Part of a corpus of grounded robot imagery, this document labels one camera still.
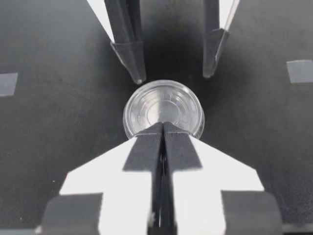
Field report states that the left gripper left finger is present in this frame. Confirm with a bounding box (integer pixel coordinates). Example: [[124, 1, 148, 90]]
[[35, 121, 164, 235]]

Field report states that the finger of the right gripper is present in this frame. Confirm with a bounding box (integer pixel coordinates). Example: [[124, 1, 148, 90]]
[[87, 0, 147, 85], [202, 0, 242, 79]]

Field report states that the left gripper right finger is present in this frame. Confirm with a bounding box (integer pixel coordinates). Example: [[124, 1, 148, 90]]
[[160, 121, 282, 235]]

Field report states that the clear plastic cup with lid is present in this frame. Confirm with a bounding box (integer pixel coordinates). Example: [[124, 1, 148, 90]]
[[122, 78, 205, 141]]

